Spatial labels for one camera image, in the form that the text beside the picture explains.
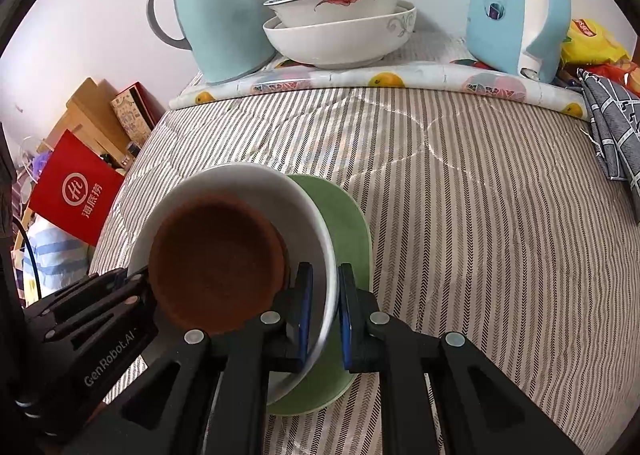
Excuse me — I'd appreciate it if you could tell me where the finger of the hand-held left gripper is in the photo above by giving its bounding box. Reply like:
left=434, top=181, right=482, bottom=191
left=24, top=269, right=151, bottom=323
left=42, top=282, right=160, bottom=351

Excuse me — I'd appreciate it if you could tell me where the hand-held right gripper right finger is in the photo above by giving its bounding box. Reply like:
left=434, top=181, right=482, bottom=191
left=337, top=262, right=583, bottom=455

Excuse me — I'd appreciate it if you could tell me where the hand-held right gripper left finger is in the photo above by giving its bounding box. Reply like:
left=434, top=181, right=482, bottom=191
left=62, top=262, right=314, bottom=455

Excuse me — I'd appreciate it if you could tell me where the green plate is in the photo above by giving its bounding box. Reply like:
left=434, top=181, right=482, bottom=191
left=265, top=174, right=373, bottom=416

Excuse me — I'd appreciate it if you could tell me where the white ceramic bowl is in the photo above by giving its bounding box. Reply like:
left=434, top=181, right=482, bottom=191
left=127, top=162, right=337, bottom=406

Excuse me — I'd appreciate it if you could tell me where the brown bowl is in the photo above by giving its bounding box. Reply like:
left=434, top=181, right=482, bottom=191
left=149, top=198, right=291, bottom=336

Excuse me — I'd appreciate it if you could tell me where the blue striped cloth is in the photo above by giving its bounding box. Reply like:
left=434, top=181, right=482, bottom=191
left=22, top=215, right=91, bottom=298

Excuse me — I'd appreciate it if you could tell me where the red paper bag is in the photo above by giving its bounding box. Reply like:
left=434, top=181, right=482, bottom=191
left=27, top=129, right=126, bottom=247

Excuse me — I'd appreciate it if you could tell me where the striped blanket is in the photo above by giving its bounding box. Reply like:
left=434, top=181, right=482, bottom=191
left=87, top=30, right=640, bottom=455

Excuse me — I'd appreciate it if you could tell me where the patterned beige box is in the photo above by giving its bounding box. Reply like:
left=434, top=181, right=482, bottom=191
left=110, top=89, right=153, bottom=146

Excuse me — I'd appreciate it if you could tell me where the wooden furniture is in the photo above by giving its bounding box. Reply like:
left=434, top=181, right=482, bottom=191
left=42, top=76, right=131, bottom=168

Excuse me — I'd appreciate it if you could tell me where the red box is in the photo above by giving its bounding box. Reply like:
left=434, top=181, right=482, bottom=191
left=117, top=82, right=167, bottom=136

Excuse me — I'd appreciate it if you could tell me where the fruit-print table mat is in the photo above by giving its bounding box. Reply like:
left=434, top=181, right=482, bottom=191
left=167, top=52, right=586, bottom=118

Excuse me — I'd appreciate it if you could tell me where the large white grey-patterned bowl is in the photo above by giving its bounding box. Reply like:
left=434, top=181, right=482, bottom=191
left=262, top=0, right=417, bottom=69

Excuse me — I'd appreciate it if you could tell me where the light blue thermos jug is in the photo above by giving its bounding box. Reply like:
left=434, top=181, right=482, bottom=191
left=146, top=0, right=277, bottom=85

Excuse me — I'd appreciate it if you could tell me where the blue and red patterned bowl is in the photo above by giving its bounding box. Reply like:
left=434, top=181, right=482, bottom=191
left=263, top=0, right=407, bottom=28

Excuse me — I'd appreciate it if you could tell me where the light blue electric kettle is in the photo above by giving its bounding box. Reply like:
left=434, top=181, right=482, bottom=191
left=465, top=0, right=572, bottom=82

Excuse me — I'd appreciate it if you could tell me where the grey checked cloth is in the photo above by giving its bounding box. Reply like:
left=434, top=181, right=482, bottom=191
left=576, top=68, right=640, bottom=223

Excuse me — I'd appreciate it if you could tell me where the red snack bag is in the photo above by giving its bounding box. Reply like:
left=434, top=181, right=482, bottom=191
left=582, top=60, right=640, bottom=98

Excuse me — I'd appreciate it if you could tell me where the yellow snack bag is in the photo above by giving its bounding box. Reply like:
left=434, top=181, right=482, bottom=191
left=560, top=19, right=632, bottom=67

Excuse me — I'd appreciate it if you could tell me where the black cable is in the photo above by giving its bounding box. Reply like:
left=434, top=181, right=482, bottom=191
left=12, top=215, right=42, bottom=297

